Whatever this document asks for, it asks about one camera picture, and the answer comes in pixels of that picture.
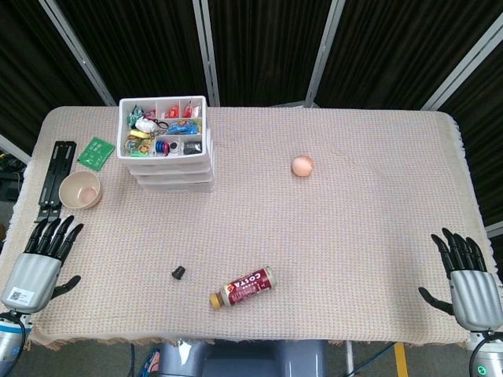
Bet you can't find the colourful printed bag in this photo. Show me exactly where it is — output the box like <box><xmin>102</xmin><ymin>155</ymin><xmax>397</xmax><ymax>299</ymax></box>
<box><xmin>142</xmin><ymin>347</ymin><xmax>162</xmax><ymax>377</ymax></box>

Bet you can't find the beige woven tablecloth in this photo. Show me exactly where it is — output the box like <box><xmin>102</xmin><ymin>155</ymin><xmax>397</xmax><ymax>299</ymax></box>
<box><xmin>0</xmin><ymin>104</ymin><xmax>492</xmax><ymax>349</ymax></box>

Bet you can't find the black folding stand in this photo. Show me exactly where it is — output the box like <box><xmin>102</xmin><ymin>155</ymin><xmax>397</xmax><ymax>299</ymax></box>
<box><xmin>34</xmin><ymin>140</ymin><xmax>78</xmax><ymax>224</ymax></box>

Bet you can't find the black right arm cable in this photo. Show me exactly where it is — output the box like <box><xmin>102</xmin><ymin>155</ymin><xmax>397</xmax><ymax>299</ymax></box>
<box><xmin>470</xmin><ymin>332</ymin><xmax>501</xmax><ymax>376</ymax></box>

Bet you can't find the blue snack packet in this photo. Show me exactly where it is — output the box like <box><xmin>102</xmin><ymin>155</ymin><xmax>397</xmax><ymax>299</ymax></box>
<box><xmin>167</xmin><ymin>120</ymin><xmax>197</xmax><ymax>137</ymax></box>

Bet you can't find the red Costa coffee bottle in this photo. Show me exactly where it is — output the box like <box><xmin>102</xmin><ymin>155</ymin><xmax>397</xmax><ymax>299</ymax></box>
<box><xmin>209</xmin><ymin>265</ymin><xmax>277</xmax><ymax>312</ymax></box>

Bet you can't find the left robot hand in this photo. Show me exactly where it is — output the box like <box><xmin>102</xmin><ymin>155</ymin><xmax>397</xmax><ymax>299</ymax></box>
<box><xmin>1</xmin><ymin>214</ymin><xmax>85</xmax><ymax>314</ymax></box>

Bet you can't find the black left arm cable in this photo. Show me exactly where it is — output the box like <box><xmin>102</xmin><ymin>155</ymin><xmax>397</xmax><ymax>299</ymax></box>
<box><xmin>0</xmin><ymin>312</ymin><xmax>28</xmax><ymax>372</ymax></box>

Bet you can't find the green sachet packet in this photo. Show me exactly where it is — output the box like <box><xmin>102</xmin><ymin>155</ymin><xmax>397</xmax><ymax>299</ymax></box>
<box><xmin>77</xmin><ymin>136</ymin><xmax>116</xmax><ymax>172</ymax></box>

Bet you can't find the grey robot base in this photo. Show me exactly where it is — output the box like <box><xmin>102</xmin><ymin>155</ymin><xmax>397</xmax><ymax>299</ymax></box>
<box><xmin>156</xmin><ymin>339</ymin><xmax>327</xmax><ymax>377</ymax></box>

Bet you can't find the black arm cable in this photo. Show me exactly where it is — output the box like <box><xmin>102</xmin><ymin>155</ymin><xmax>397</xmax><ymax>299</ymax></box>
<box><xmin>470</xmin><ymin>332</ymin><xmax>501</xmax><ymax>376</ymax></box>
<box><xmin>0</xmin><ymin>312</ymin><xmax>28</xmax><ymax>372</ymax></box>

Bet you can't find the metal table leg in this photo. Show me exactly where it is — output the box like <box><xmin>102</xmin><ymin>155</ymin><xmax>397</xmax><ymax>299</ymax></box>
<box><xmin>343</xmin><ymin>340</ymin><xmax>355</xmax><ymax>374</ymax></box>

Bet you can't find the white drawer organizer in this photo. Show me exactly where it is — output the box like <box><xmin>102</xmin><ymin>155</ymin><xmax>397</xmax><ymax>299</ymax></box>
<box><xmin>116</xmin><ymin>94</ymin><xmax>217</xmax><ymax>193</ymax></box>

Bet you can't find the colourful cartoon packet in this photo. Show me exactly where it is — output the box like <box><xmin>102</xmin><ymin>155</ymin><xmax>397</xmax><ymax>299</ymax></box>
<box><xmin>125</xmin><ymin>137</ymin><xmax>154</xmax><ymax>157</ymax></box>

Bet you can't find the beige bowl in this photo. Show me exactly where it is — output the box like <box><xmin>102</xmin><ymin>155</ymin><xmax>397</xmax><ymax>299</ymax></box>
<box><xmin>58</xmin><ymin>170</ymin><xmax>103</xmax><ymax>209</ymax></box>

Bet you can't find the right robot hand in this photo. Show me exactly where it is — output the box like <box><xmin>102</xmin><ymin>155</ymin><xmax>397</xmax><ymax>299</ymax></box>
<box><xmin>418</xmin><ymin>227</ymin><xmax>503</xmax><ymax>331</ymax></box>

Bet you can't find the brown eggshell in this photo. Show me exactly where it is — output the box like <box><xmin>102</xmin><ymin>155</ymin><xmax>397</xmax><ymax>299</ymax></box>
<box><xmin>291</xmin><ymin>155</ymin><xmax>315</xmax><ymax>178</ymax></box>

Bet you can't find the green candy wrapper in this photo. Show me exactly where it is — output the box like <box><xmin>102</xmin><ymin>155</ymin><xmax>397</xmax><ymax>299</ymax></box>
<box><xmin>127</xmin><ymin>106</ymin><xmax>146</xmax><ymax>126</ymax></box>

